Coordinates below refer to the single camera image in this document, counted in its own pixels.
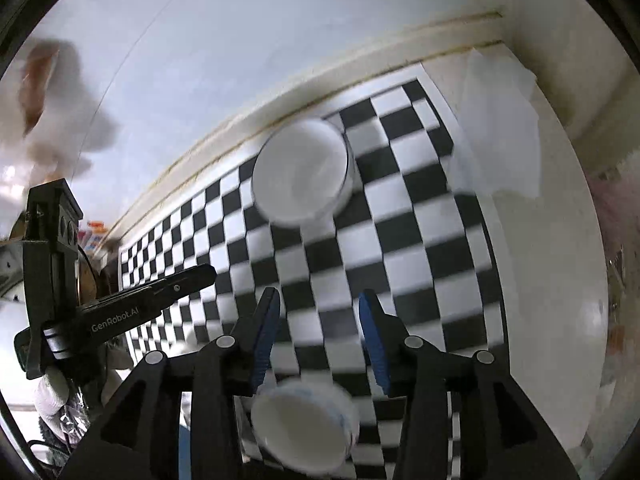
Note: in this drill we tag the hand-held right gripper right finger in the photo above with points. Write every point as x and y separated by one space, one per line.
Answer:
375 340

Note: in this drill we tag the white bowl with dark rim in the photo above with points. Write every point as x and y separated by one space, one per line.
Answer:
300 175

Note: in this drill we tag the white tissue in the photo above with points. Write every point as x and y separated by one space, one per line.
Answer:
500 125

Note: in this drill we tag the black and white checkered mat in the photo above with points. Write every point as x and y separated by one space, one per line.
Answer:
400 210

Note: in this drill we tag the clear plastic bag of eggs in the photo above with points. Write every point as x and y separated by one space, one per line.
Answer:
60 110

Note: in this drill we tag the white bowl with blue pattern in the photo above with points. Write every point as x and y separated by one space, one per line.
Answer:
300 430

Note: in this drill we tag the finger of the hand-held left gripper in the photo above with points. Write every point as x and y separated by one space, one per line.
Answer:
185 282

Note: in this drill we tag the person's left hand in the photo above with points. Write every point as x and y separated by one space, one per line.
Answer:
52 392

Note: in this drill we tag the colourful wall sticker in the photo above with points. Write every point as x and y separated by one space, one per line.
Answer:
95 234

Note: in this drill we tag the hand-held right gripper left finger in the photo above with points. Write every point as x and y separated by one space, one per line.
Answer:
267 330

